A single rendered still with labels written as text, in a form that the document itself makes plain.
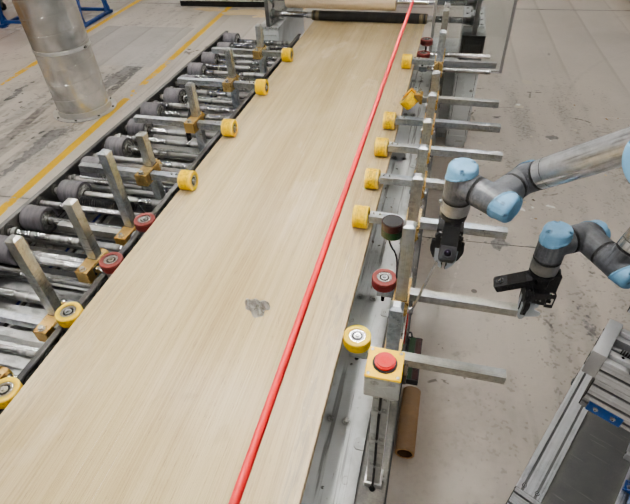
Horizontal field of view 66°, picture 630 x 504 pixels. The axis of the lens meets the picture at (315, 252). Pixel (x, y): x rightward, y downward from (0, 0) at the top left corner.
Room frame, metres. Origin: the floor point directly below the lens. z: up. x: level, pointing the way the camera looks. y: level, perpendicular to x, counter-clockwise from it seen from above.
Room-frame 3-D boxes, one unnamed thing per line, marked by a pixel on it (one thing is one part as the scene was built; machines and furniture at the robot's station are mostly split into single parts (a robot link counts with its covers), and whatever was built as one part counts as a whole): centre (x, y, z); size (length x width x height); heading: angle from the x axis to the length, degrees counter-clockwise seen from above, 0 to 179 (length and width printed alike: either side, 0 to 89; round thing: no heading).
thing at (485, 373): (0.80, -0.30, 0.84); 0.44 x 0.03 x 0.04; 74
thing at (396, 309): (0.79, -0.20, 0.87); 0.04 x 0.04 x 0.48; 74
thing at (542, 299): (0.96, -0.65, 0.97); 0.09 x 0.08 x 0.12; 74
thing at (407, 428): (1.06, -0.37, 0.04); 0.30 x 0.08 x 0.08; 164
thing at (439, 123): (2.01, -0.62, 0.95); 0.50 x 0.04 x 0.04; 74
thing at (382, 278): (1.09, -0.22, 0.85); 0.08 x 0.08 x 0.11
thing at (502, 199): (0.95, -0.45, 1.30); 0.11 x 0.11 x 0.08; 39
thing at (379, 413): (0.54, -0.12, 0.93); 0.05 x 0.05 x 0.45; 74
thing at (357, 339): (0.86, -0.11, 0.85); 0.08 x 0.08 x 0.11
